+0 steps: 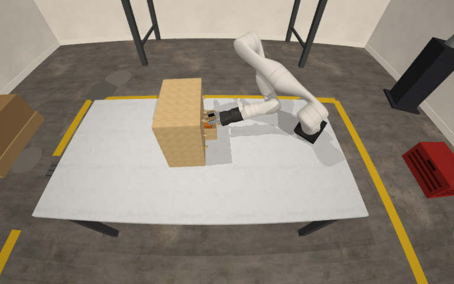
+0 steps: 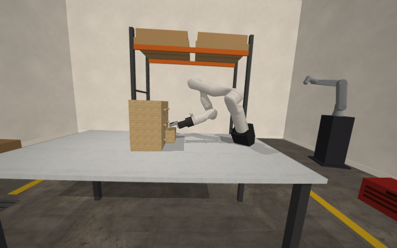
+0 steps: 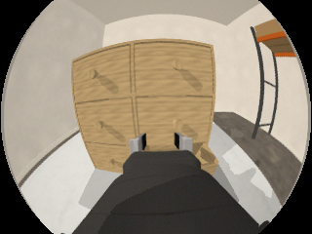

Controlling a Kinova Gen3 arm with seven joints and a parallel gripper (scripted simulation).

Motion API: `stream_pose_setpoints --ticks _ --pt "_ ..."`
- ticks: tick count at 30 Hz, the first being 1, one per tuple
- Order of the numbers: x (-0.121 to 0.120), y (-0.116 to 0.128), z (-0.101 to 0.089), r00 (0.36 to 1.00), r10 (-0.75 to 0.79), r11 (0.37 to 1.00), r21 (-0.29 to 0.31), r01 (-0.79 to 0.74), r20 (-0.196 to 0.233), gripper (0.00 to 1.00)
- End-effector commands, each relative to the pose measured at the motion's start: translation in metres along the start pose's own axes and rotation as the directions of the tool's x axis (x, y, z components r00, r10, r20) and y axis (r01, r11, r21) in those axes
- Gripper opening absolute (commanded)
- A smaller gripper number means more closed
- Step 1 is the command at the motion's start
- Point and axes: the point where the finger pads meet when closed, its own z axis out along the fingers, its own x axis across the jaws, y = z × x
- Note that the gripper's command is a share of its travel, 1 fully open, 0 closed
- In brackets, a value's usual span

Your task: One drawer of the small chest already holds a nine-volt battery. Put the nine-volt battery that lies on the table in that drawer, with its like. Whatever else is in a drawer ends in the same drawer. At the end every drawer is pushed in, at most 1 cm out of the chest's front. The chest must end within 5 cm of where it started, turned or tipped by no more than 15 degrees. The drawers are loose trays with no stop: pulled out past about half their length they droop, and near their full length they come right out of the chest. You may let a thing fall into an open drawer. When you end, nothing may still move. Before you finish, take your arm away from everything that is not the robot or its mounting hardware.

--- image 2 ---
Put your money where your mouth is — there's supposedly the light wooden chest of drawers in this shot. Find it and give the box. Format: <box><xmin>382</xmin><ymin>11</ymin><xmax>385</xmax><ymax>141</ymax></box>
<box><xmin>128</xmin><ymin>100</ymin><xmax>168</xmax><ymax>151</ymax></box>

